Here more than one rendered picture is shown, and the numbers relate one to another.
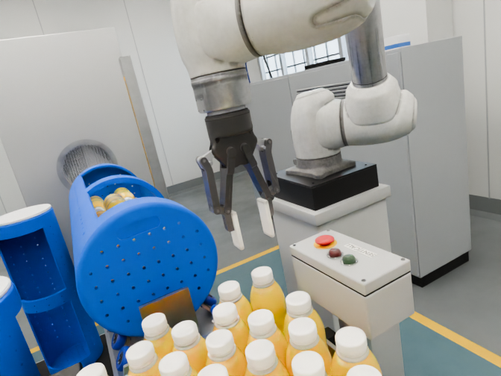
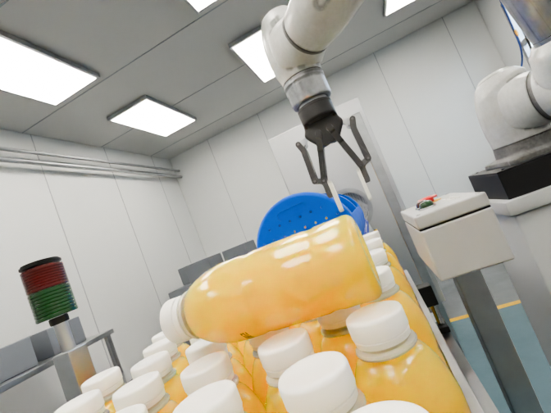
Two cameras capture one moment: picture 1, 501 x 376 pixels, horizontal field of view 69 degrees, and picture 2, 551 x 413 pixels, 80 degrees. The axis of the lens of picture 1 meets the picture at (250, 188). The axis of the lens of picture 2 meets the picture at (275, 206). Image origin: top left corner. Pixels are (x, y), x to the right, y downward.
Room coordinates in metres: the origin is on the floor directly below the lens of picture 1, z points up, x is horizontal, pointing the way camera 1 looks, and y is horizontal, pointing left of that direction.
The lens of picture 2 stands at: (-0.02, -0.30, 1.15)
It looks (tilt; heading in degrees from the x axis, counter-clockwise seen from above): 4 degrees up; 40
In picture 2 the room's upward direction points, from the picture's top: 22 degrees counter-clockwise
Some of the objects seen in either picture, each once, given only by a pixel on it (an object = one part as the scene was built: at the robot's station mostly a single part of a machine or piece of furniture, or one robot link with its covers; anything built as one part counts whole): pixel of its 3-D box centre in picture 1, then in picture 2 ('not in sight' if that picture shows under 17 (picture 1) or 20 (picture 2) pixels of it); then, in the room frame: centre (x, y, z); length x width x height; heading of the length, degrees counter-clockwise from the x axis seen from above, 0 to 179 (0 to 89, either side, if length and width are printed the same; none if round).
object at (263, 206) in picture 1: (265, 217); (364, 184); (0.62, -0.02, 1.18); 0.03 x 0.01 x 0.07; 25
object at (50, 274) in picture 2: not in sight; (45, 278); (0.15, 0.38, 1.23); 0.06 x 0.06 x 0.04
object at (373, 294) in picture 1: (347, 276); (446, 229); (0.58, -0.14, 1.05); 0.20 x 0.10 x 0.10; 24
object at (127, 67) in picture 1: (164, 202); (405, 230); (2.14, 0.53, 0.85); 0.06 x 0.06 x 1.70; 24
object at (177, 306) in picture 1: (171, 321); not in sight; (0.65, 0.21, 0.99); 0.10 x 0.02 x 0.12; 114
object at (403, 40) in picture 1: (385, 45); not in sight; (2.31, -0.99, 1.48); 0.24 x 0.12 x 0.08; 32
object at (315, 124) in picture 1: (317, 121); (509, 105); (1.24, -0.27, 1.25); 0.18 x 0.16 x 0.22; 64
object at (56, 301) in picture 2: not in sight; (53, 302); (0.15, 0.38, 1.18); 0.06 x 0.06 x 0.05
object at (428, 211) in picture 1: (325, 155); not in sight; (3.05, -0.69, 0.72); 2.15 x 0.54 x 1.45; 24
